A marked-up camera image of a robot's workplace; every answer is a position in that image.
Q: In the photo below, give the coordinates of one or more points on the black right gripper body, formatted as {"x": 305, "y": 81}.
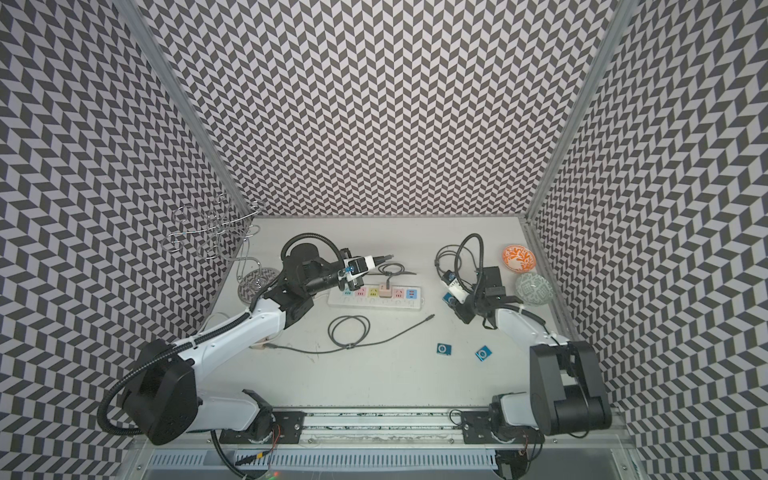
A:
{"x": 471, "y": 307}

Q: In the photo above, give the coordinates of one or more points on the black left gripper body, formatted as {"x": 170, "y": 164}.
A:
{"x": 324, "y": 283}

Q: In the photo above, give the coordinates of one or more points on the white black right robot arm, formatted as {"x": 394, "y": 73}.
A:
{"x": 566, "y": 394}

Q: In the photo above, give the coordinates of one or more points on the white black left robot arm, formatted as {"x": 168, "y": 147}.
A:
{"x": 161, "y": 397}

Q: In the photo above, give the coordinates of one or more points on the orange patterned bowl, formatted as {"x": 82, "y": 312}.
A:
{"x": 519, "y": 259}

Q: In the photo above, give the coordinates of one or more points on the green patterned bowl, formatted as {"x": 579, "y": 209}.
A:
{"x": 534, "y": 289}

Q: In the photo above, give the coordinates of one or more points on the white multicolour power strip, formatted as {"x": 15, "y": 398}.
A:
{"x": 403, "y": 298}

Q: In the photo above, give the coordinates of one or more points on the chrome wire jewelry stand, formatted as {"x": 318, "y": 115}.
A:
{"x": 218, "y": 233}

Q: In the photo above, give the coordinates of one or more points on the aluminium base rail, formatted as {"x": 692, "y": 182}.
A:
{"x": 388, "y": 443}

